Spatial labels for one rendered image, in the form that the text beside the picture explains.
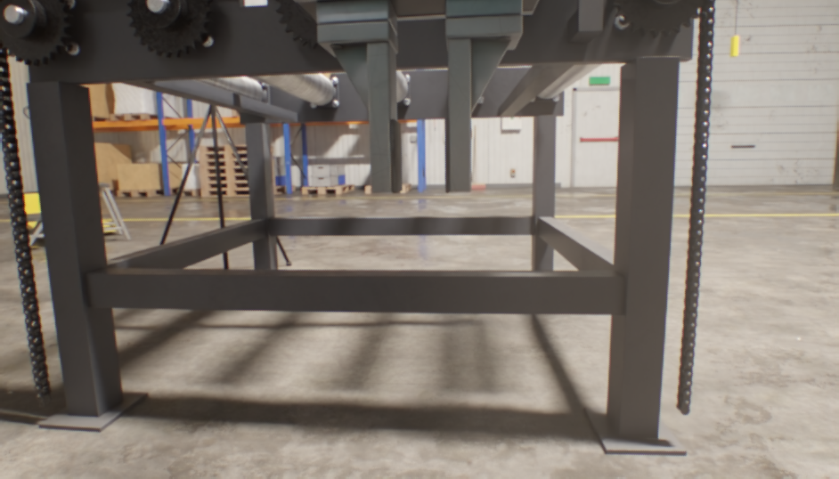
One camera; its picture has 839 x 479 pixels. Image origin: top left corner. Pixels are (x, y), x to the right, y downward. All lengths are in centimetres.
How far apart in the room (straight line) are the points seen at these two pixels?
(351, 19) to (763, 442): 109
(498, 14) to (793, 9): 1231
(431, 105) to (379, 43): 155
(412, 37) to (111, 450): 101
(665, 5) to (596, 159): 945
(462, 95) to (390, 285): 67
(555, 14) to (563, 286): 51
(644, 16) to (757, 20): 1120
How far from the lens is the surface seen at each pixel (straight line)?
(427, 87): 180
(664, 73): 90
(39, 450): 123
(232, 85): 169
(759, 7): 1215
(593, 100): 1035
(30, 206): 558
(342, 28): 25
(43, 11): 115
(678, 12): 91
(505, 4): 24
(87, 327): 119
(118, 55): 110
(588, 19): 83
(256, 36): 95
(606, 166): 1036
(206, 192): 942
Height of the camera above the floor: 56
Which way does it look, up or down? 7 degrees down
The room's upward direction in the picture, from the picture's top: 1 degrees counter-clockwise
